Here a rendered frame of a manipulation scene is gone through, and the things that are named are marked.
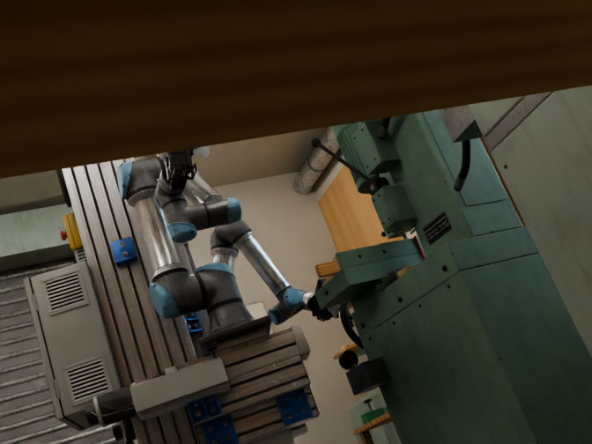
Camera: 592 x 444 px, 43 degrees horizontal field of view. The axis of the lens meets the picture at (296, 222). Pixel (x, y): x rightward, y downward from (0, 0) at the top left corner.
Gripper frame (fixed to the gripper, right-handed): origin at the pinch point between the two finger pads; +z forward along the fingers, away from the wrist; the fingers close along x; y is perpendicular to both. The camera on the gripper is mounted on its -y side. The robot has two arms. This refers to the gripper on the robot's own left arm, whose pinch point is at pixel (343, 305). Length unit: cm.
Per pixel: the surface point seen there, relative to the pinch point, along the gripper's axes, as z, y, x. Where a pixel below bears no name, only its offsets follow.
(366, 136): 38, -63, 12
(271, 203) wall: -293, -12, -140
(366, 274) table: 40.2, -19.6, 17.8
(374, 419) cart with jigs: -66, 81, -59
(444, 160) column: 61, -54, 1
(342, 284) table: 37.3, -17.1, 25.4
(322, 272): 35, -22, 31
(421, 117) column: 53, -68, 2
